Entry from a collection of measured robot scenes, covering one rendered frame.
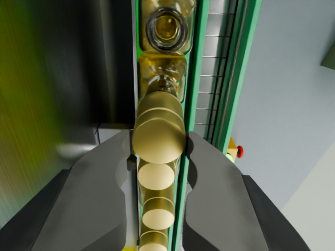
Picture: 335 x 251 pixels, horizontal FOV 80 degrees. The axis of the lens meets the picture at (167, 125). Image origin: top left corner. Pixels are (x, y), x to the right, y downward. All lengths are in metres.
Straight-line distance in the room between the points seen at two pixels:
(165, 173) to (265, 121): 0.54
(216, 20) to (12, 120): 0.35
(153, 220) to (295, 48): 0.55
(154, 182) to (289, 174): 0.72
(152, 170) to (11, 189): 0.12
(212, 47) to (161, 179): 0.31
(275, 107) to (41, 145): 0.60
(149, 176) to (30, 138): 0.12
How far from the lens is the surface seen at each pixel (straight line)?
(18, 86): 0.21
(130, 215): 0.70
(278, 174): 0.85
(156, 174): 0.18
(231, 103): 0.39
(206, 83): 0.44
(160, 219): 0.23
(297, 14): 0.63
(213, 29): 0.43
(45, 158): 0.25
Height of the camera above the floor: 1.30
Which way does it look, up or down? 61 degrees down
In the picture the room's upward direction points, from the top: 179 degrees clockwise
